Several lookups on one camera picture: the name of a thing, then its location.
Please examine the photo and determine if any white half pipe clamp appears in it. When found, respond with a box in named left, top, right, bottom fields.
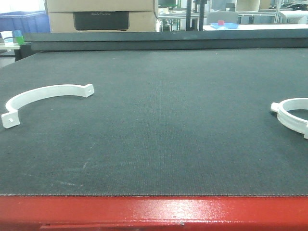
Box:
left=1, top=83, right=94, bottom=128

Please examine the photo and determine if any black vertical post right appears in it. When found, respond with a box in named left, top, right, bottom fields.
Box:
left=199, top=0, right=206, bottom=31

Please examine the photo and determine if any white paper cup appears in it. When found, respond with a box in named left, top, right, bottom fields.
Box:
left=0, top=31, right=14, bottom=47

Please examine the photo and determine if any white ring pipe clamp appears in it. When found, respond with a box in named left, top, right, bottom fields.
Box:
left=270, top=98, right=308, bottom=140

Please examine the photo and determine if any dark raised table board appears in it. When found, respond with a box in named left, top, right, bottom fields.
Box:
left=24, top=28, right=308, bottom=51

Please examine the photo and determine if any white open box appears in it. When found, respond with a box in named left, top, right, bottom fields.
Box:
left=235, top=0, right=260, bottom=12

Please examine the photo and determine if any large cardboard box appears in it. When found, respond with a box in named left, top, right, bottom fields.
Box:
left=45, top=0, right=158, bottom=33

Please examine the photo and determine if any black vertical post left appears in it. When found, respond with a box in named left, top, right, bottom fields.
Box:
left=185, top=0, right=192, bottom=31

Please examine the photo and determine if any green cube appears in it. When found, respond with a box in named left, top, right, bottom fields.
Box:
left=14, top=36, right=24, bottom=45

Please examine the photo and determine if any grey chair back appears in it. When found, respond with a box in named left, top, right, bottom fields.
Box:
left=206, top=11, right=239, bottom=25

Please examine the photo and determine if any blue storage bin background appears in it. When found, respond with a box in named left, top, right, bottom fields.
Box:
left=0, top=11, right=50, bottom=34

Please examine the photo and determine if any pink cube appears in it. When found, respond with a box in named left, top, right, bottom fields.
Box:
left=218, top=20, right=225, bottom=26

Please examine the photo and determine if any black vertical post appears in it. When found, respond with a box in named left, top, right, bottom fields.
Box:
left=185, top=0, right=192, bottom=31
left=199, top=0, right=206, bottom=31

